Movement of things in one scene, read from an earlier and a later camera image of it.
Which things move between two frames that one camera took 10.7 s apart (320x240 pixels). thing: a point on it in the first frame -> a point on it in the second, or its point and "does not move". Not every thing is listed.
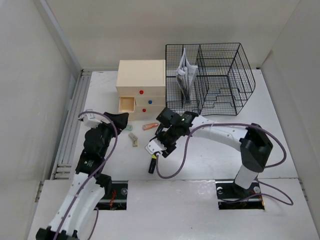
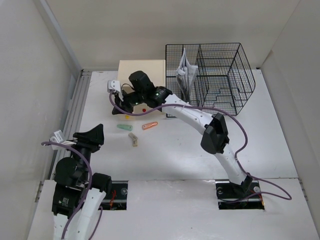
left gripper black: (121, 119) -> (93, 138)
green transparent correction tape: (129, 128) does not move
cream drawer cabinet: (141, 86) does not move
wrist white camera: (91, 119) -> (58, 138)
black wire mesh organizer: (214, 79) does not move
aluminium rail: (67, 148) does not move
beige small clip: (134, 138) does not move
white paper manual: (185, 76) does not move
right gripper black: (169, 148) -> (122, 104)
